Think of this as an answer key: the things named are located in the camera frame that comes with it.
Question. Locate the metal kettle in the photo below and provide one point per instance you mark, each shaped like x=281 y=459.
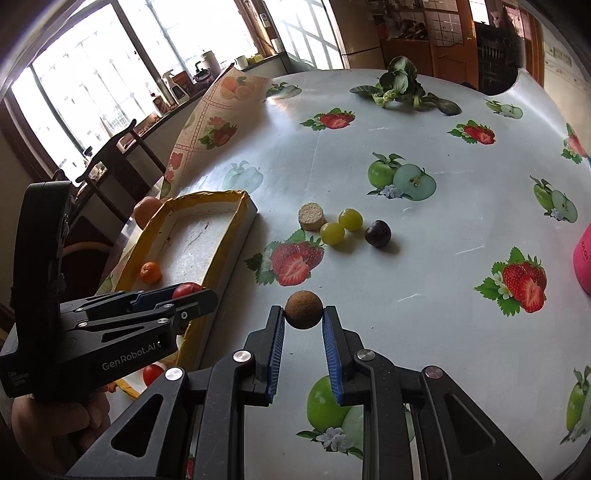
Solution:
x=202 y=73

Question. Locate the wooden door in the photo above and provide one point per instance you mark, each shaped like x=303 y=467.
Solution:
x=452 y=41

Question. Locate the large orange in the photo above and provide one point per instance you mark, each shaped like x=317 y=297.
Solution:
x=147 y=210

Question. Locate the white thermos jug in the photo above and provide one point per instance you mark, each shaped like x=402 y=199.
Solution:
x=211 y=62

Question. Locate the yellow-rimmed cardboard tray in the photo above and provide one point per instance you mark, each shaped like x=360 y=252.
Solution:
x=194 y=240

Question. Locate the white refrigerator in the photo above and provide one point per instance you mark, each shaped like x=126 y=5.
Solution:
x=355 y=32

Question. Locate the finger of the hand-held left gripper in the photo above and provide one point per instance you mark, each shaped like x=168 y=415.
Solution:
x=143 y=299
x=152 y=321

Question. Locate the pink bottle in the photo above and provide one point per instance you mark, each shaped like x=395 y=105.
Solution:
x=584 y=265

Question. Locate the small red-label bottle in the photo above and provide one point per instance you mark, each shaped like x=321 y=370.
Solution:
x=159 y=102

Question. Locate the white cup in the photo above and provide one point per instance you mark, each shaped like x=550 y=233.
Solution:
x=241 y=62

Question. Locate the green grape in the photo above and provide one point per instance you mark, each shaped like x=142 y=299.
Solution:
x=332 y=233
x=350 y=219

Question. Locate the dark slatted chair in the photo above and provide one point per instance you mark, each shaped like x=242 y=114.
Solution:
x=498 y=57

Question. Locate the green bok choy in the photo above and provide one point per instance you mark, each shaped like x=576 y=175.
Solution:
x=397 y=85

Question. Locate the fruit printed tablecloth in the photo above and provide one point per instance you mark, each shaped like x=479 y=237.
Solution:
x=438 y=258

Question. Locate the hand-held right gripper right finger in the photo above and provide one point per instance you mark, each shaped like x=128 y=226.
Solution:
x=330 y=350

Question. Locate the dark wooden chair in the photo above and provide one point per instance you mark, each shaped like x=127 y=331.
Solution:
x=115 y=147

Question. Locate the small orange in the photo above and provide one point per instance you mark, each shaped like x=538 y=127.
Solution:
x=151 y=272

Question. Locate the red cherry tomato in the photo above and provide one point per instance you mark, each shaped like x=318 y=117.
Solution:
x=187 y=290
x=151 y=374

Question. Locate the large dark grape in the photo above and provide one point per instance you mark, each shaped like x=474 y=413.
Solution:
x=377 y=233

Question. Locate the white spray bottle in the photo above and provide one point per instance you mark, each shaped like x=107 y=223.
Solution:
x=171 y=87

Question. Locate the brown longan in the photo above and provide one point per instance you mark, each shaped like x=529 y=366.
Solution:
x=303 y=310

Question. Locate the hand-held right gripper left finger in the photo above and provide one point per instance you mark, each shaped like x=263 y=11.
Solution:
x=277 y=350

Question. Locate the person's left hand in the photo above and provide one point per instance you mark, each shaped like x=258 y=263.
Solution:
x=55 y=424

